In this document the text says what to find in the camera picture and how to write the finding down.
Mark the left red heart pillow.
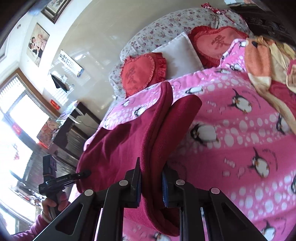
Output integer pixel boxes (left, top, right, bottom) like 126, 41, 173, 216
120, 53, 167, 97

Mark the framed portrait photo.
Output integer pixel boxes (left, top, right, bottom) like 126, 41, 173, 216
27, 23, 50, 67

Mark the wall calendar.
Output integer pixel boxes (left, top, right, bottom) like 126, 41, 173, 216
58, 50, 84, 77

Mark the dark wooden side table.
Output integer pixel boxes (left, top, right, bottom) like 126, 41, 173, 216
49, 100, 101, 168

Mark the dark framed picture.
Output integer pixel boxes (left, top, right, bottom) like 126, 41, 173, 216
41, 0, 71, 24

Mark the white square pillow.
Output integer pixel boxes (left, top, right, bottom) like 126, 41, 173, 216
153, 32, 204, 80

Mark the floral bed cover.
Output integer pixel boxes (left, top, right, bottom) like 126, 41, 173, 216
109, 8, 253, 99

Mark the pink sleeve forearm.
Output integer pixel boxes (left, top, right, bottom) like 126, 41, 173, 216
11, 214, 50, 241

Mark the dark carved wooden headboard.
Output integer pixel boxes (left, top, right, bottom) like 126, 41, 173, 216
229, 3, 295, 46

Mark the orange red patterned blanket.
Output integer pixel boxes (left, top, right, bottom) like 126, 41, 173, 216
244, 36, 295, 133

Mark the right red heart pillow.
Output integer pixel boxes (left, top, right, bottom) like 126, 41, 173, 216
188, 26, 249, 68

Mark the left hand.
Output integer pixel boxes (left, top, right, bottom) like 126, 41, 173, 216
42, 192, 70, 223

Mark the red heart pillow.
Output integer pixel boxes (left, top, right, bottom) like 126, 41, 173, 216
188, 26, 249, 68
120, 53, 167, 97

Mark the dark red fleece garment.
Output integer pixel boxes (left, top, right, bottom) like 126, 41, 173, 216
77, 82, 202, 237

